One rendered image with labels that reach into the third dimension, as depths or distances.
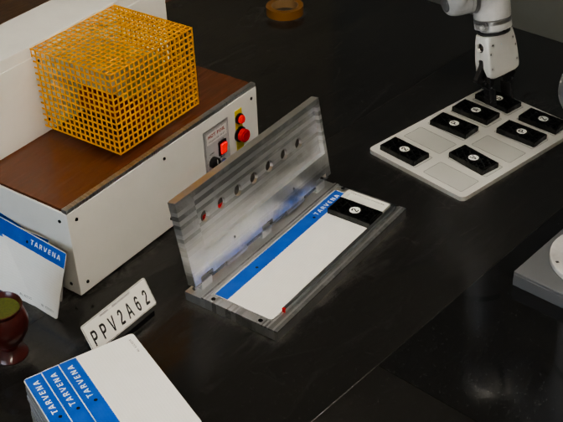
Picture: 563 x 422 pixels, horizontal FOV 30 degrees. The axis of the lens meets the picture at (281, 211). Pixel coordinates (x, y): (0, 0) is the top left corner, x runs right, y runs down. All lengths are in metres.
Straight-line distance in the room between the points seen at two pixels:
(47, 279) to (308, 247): 0.49
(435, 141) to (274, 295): 0.63
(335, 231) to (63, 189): 0.53
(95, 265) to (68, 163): 0.20
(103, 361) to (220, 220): 0.39
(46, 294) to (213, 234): 0.32
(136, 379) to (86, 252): 0.37
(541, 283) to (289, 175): 0.53
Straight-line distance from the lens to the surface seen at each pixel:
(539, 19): 4.29
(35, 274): 1.96
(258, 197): 2.00
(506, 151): 2.33
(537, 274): 1.95
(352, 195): 2.12
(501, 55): 2.44
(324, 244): 2.01
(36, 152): 2.04
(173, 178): 2.05
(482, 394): 1.75
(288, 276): 1.93
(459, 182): 2.21
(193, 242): 1.86
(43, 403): 1.64
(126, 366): 1.67
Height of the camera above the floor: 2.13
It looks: 35 degrees down
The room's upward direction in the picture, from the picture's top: 2 degrees counter-clockwise
